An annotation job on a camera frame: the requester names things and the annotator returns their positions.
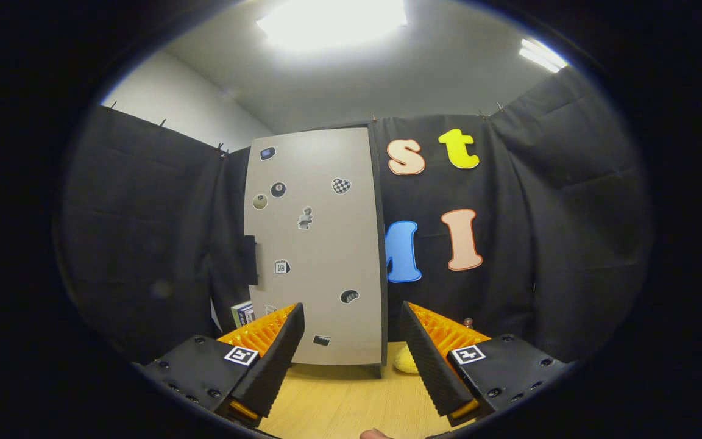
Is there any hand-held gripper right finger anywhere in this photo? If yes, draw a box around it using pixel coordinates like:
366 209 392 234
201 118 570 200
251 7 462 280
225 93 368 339
400 301 566 427

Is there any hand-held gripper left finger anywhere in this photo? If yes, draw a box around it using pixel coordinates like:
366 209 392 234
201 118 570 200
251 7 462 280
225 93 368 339
138 303 306 427

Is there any dark grey shoe cabinet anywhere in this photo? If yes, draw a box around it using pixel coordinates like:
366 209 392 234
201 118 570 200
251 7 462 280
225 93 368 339
241 122 389 379

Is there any yellow soft toy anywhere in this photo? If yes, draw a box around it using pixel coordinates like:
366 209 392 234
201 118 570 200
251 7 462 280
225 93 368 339
394 346 420 374

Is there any black backdrop cloth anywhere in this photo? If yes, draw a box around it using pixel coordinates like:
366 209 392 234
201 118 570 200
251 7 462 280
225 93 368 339
52 66 653 366

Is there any long ceiling light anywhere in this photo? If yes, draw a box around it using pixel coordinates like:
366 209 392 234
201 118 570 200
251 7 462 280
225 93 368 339
519 38 569 74

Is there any large ceiling light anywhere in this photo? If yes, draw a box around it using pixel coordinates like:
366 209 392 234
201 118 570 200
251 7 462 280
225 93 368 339
257 0 408 52

